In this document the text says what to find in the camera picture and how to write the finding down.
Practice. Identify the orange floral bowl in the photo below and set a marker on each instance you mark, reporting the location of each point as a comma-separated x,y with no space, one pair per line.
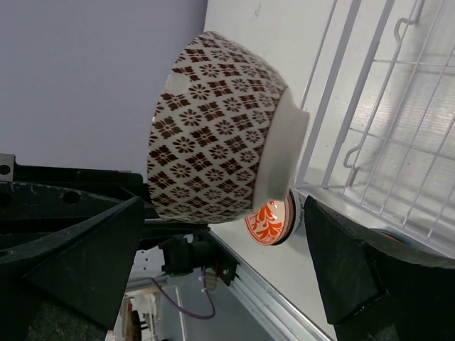
273,223

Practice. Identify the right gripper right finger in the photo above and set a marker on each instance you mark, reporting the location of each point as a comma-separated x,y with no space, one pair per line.
374,287

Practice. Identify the white wire dish rack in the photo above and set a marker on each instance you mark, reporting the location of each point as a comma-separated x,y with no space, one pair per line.
381,138

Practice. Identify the blue floral bowl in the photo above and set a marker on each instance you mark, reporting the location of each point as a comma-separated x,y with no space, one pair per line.
299,202

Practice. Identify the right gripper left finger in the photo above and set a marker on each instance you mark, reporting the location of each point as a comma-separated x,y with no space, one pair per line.
69,284

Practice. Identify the orange rimmed bowl under white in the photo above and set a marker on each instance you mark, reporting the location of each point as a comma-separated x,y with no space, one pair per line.
393,236

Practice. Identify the brown patterned bowl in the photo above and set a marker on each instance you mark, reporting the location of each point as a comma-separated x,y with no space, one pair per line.
226,136

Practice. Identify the aluminium table rail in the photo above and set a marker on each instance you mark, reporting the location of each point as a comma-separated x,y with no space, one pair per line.
277,284

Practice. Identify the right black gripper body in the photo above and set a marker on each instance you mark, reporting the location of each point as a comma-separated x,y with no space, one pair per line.
39,200

